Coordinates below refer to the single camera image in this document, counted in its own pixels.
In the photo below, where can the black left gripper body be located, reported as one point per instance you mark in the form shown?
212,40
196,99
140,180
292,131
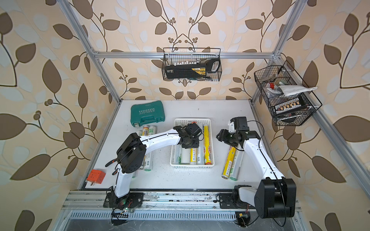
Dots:
189,141

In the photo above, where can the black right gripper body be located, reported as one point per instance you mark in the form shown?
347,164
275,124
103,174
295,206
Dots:
229,137

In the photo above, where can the yellow red wrap box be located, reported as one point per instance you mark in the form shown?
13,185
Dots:
207,152

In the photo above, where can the yellow wrap roll group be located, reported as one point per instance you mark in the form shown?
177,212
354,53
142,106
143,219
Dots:
193,156
228,163

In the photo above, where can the white green roll group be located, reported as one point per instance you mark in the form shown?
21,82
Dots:
200,156

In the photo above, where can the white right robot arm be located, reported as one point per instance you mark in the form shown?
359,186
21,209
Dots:
275,196

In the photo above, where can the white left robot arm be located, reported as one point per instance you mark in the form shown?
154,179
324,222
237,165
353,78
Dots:
131,153

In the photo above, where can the white perforated plastic basket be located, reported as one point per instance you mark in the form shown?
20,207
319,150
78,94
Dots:
185,160

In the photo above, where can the black yellow tool in basket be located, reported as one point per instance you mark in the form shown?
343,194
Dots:
200,70

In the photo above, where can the white barcode wrap roll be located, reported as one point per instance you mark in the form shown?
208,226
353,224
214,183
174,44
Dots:
139,133

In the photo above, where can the green white roll far right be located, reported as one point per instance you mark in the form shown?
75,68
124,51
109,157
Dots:
236,166

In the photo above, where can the green plastic tool case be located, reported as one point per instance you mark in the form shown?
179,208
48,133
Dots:
147,113

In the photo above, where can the white folded paper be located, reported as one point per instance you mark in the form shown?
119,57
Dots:
290,90

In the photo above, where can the socket bit set tray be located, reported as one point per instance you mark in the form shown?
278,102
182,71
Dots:
290,105

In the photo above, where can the red cube plug adapter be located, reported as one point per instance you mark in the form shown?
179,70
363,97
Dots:
96,176

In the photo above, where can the black wire basket right wall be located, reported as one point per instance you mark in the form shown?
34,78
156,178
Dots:
269,78

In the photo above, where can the black wire basket wall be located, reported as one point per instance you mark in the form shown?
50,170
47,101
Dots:
269,78
167,59

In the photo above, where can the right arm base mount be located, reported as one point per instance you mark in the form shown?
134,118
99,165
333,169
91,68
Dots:
231,199

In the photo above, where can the black wire basket back wall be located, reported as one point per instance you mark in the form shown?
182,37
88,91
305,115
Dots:
167,59

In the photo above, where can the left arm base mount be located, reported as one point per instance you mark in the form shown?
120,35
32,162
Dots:
131,200

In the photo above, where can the horizontal aluminium frame bar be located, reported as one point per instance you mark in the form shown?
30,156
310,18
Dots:
155,55

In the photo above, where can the aluminium frame post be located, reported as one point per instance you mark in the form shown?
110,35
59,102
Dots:
285,34
77,27

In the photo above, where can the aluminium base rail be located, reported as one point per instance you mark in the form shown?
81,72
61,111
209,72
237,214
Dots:
157,205

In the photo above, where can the right aluminium frame post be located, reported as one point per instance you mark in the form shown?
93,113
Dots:
285,34

